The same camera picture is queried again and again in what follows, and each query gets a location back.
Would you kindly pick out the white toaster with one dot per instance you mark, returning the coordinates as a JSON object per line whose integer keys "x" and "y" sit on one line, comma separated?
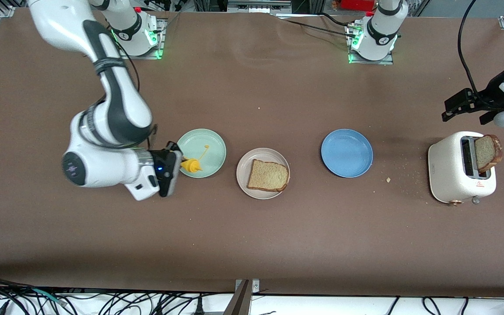
{"x": 446, "y": 175}

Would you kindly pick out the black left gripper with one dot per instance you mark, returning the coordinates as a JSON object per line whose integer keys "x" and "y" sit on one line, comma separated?
{"x": 491, "y": 98}

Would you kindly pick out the grey metal table bracket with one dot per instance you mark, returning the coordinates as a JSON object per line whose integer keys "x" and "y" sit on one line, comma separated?
{"x": 241, "y": 302}

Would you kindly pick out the brown bread slice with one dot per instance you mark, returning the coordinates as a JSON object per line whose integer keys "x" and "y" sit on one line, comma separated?
{"x": 267, "y": 175}
{"x": 486, "y": 153}

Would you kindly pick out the yellow mustard squeeze bottle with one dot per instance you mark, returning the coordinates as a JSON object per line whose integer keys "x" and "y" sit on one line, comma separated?
{"x": 190, "y": 166}

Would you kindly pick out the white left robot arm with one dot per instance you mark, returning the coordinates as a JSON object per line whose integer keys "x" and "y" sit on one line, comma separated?
{"x": 381, "y": 30}

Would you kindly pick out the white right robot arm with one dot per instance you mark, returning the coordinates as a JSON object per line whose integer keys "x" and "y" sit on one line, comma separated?
{"x": 116, "y": 100}

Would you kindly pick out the blue plate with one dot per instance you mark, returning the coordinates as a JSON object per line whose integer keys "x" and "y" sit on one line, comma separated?
{"x": 347, "y": 153}

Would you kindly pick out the mint green plate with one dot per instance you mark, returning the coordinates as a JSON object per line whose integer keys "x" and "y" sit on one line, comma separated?
{"x": 212, "y": 159}

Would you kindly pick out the beige plate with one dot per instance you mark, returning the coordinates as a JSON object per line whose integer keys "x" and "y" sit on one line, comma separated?
{"x": 242, "y": 173}

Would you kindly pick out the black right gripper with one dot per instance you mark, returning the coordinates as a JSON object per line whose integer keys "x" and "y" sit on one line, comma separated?
{"x": 163, "y": 160}

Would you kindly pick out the grey background box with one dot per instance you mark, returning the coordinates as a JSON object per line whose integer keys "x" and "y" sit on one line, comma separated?
{"x": 258, "y": 5}

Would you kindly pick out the red background object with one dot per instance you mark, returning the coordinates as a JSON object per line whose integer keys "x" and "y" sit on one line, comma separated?
{"x": 355, "y": 4}

